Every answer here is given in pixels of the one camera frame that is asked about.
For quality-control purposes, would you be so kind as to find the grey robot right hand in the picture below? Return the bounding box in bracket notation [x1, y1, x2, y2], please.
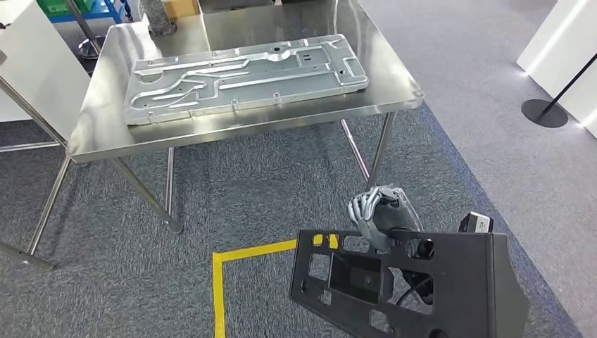
[347, 185, 423, 255]

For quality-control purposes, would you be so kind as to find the black plastic panel part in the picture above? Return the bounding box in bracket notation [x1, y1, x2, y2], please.
[289, 228, 530, 338]

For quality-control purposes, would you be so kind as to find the steel workbench table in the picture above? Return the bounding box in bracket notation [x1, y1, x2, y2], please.
[65, 0, 425, 234]

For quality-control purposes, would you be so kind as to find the black stanchion with round base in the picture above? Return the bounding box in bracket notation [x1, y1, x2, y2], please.
[521, 51, 597, 129]

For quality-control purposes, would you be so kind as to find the yellow floor tape square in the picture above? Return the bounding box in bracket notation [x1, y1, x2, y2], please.
[212, 233, 340, 338]

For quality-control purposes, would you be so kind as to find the stamped metal plate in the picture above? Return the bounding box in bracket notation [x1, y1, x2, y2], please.
[123, 33, 370, 127]

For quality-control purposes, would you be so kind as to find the blue metal cart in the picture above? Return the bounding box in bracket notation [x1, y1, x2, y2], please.
[46, 0, 127, 24]

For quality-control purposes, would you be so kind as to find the white cabinet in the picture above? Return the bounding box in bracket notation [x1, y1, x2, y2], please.
[0, 0, 92, 123]

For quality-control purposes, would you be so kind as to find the green plastic crate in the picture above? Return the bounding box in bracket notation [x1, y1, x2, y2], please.
[36, 0, 94, 17]

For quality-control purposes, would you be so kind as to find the black camera cable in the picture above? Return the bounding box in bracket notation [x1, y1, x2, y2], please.
[396, 275, 433, 308]

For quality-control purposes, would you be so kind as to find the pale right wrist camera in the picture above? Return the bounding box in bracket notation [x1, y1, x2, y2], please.
[458, 211, 494, 234]

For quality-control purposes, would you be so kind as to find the white wall panel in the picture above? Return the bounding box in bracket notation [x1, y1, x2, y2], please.
[516, 0, 597, 139]

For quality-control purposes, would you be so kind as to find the grey flexible duct hose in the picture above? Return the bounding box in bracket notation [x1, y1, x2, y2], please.
[139, 0, 179, 38]

